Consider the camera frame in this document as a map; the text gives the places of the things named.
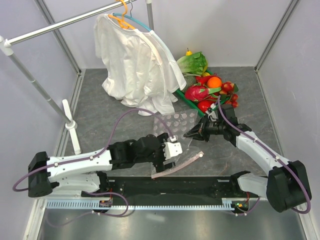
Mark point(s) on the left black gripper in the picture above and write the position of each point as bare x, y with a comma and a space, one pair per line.
159, 165

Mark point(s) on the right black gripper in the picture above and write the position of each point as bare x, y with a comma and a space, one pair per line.
200, 129

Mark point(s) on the clear pink-dotted zip bag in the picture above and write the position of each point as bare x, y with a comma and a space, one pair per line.
177, 123

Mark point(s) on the green lettuce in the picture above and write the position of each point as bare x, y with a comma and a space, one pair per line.
195, 64

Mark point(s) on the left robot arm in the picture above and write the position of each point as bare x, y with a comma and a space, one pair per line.
85, 175

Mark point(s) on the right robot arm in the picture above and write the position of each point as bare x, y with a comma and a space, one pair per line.
286, 185

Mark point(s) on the red tomato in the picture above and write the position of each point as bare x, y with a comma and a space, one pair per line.
204, 105

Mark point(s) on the green plastic tray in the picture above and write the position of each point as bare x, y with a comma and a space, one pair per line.
213, 97

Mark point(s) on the pink dragon fruit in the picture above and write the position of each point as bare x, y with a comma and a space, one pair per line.
198, 92

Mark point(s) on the orange fruit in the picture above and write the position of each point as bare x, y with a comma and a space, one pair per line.
214, 82

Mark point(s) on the red pepper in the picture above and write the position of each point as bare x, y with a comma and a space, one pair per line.
203, 79

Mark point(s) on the green melon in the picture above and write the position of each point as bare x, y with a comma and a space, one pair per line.
190, 80

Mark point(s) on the red lychee bunch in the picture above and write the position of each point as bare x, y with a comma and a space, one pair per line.
228, 94

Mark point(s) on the yellow pear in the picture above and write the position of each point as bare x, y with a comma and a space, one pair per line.
188, 52

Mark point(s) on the white t-shirt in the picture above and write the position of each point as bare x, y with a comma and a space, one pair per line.
142, 72

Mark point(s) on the orange clothes hanger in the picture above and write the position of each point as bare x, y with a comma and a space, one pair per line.
121, 20

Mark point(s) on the teal clothes hanger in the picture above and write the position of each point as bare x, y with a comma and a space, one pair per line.
140, 25

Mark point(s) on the white metal clothes rack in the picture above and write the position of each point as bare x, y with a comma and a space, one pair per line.
28, 124

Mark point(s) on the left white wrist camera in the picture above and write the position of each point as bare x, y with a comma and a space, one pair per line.
172, 147

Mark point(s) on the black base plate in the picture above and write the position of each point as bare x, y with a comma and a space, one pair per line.
172, 189

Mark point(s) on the light blue cable duct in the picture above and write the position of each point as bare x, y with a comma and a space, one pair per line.
77, 204

